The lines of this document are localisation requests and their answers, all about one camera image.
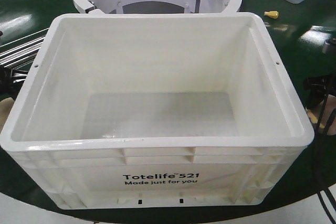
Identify white plastic tote box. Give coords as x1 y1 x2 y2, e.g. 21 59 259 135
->
1 13 314 209

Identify small yellow toy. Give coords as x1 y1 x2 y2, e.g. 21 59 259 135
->
264 10 279 19

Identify chrome guide rods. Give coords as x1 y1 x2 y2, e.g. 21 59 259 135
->
1 35 45 68

